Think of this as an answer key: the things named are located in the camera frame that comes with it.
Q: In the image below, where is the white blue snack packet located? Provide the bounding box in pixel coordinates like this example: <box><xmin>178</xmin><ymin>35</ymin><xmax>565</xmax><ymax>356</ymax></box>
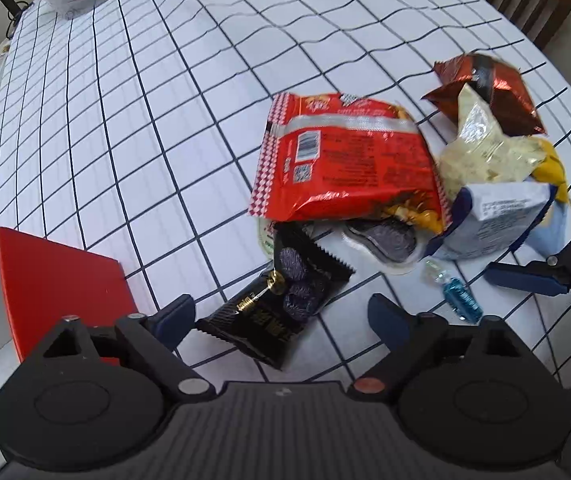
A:
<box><xmin>424</xmin><ymin>179</ymin><xmax>567</xmax><ymax>260</ymax></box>

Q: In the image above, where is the black dark snack packet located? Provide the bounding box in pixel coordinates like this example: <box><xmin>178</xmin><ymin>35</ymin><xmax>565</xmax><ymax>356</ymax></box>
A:
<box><xmin>196</xmin><ymin>222</ymin><xmax>355</xmax><ymax>370</ymax></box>

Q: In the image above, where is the yellow snack packet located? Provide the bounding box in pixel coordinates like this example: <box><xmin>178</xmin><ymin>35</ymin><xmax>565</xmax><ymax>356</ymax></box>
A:
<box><xmin>531</xmin><ymin>138</ymin><xmax>570</xmax><ymax>204</ymax></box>

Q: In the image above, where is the cream white snack packet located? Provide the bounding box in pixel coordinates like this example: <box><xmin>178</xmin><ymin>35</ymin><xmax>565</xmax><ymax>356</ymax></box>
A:
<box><xmin>437</xmin><ymin>84</ymin><xmax>546</xmax><ymax>200</ymax></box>

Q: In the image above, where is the red chips bag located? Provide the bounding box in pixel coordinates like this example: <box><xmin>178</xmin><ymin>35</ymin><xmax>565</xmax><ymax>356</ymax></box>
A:
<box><xmin>249</xmin><ymin>92</ymin><xmax>451</xmax><ymax>234</ymax></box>

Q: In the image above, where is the brown red Oreo packet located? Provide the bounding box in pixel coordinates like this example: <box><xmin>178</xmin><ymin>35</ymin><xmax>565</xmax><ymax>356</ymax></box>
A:
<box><xmin>423</xmin><ymin>53</ymin><xmax>546</xmax><ymax>136</ymax></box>

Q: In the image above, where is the blue wrapped candy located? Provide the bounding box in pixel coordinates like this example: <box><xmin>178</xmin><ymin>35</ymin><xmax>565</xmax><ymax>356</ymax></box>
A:
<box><xmin>424</xmin><ymin>258</ymin><xmax>484</xmax><ymax>324</ymax></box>

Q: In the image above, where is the clear purple snack packet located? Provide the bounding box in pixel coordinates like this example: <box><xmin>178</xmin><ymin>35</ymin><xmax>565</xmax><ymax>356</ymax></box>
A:
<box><xmin>342</xmin><ymin>217</ymin><xmax>431</xmax><ymax>275</ymax></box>

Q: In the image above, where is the green white small packet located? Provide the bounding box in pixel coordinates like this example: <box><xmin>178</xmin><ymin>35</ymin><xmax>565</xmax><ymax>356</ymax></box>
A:
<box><xmin>258</xmin><ymin>218</ymin><xmax>275</xmax><ymax>259</ymax></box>

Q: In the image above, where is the red white cardboard box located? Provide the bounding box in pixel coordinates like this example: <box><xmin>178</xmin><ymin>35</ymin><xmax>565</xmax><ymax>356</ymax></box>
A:
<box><xmin>0</xmin><ymin>225</ymin><xmax>139</xmax><ymax>466</ymax></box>

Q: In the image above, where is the grid pattern tablecloth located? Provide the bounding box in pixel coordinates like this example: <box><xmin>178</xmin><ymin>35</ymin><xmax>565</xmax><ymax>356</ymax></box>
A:
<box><xmin>0</xmin><ymin>0</ymin><xmax>571</xmax><ymax>314</ymax></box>

